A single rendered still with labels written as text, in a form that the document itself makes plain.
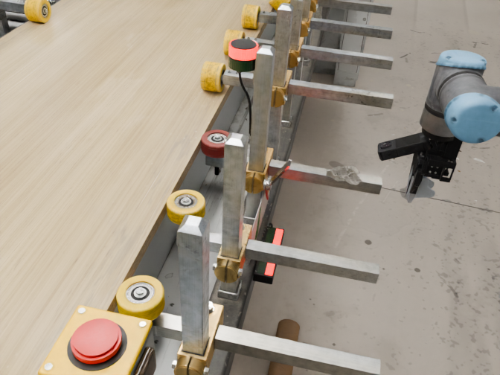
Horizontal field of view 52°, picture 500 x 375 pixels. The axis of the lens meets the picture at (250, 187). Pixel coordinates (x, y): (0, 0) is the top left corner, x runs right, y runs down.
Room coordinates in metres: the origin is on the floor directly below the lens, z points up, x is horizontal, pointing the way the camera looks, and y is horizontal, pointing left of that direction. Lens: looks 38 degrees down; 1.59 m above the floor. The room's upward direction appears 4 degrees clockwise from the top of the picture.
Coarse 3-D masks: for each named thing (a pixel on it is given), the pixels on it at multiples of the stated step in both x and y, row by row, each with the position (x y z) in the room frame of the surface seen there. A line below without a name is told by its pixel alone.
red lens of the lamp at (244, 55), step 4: (232, 40) 1.02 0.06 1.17; (232, 48) 0.98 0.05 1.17; (236, 48) 0.98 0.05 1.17; (256, 48) 0.99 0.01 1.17; (228, 52) 1.00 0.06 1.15; (232, 52) 0.98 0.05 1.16; (236, 52) 0.97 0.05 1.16; (240, 52) 0.97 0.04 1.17; (244, 52) 0.97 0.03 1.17; (248, 52) 0.97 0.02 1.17; (252, 52) 0.98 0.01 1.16; (256, 52) 0.99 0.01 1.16; (232, 56) 0.98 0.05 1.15; (236, 56) 0.97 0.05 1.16; (240, 56) 0.97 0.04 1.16; (244, 56) 0.97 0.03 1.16; (248, 56) 0.97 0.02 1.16; (252, 56) 0.98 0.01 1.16; (244, 60) 0.97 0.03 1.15
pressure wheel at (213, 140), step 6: (210, 132) 1.07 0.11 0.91; (216, 132) 1.07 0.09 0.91; (222, 132) 1.07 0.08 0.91; (228, 132) 1.08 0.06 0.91; (204, 138) 1.04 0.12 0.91; (210, 138) 1.05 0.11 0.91; (216, 138) 1.04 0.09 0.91; (222, 138) 1.05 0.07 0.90; (204, 144) 1.02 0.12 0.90; (210, 144) 1.02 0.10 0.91; (216, 144) 1.02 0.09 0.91; (222, 144) 1.02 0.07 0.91; (204, 150) 1.02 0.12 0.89; (210, 150) 1.01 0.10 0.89; (216, 150) 1.01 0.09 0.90; (222, 150) 1.01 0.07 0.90; (210, 156) 1.01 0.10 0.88; (216, 156) 1.01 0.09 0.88; (222, 156) 1.01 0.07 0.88; (216, 168) 1.04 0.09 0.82; (216, 174) 1.04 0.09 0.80
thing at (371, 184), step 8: (208, 160) 1.04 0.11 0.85; (216, 160) 1.03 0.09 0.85; (248, 160) 1.03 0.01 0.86; (272, 160) 1.04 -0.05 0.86; (272, 168) 1.01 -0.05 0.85; (280, 168) 1.01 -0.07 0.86; (296, 168) 1.01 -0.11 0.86; (304, 168) 1.01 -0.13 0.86; (312, 168) 1.01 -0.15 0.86; (320, 168) 1.02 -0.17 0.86; (288, 176) 1.00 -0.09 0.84; (296, 176) 1.00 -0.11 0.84; (304, 176) 1.00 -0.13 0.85; (312, 176) 0.99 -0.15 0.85; (320, 176) 0.99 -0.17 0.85; (328, 176) 0.99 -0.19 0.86; (360, 176) 0.99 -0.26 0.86; (368, 176) 1.00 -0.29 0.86; (320, 184) 0.99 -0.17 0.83; (328, 184) 0.99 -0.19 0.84; (336, 184) 0.98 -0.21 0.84; (344, 184) 0.98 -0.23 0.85; (360, 184) 0.97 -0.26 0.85; (368, 184) 0.97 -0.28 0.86; (376, 184) 0.97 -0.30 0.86; (368, 192) 0.97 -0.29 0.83; (376, 192) 0.97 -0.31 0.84
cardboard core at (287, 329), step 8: (288, 320) 1.15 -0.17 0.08; (280, 328) 1.12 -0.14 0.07; (288, 328) 1.12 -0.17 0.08; (296, 328) 1.13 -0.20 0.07; (280, 336) 1.09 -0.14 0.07; (288, 336) 1.08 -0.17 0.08; (296, 336) 1.10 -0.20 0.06; (272, 368) 0.96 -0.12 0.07; (280, 368) 0.96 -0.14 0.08; (288, 368) 0.96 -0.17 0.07
